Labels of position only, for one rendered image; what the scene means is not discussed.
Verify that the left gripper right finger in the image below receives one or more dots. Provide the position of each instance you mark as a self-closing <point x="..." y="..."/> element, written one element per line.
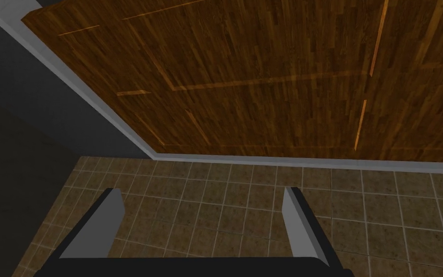
<point x="303" y="229"/>

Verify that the brown wooden door leaf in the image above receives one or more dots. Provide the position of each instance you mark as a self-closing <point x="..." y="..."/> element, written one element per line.
<point x="267" y="77"/>

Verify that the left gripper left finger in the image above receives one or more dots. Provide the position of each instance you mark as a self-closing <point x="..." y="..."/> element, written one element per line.
<point x="95" y="229"/>

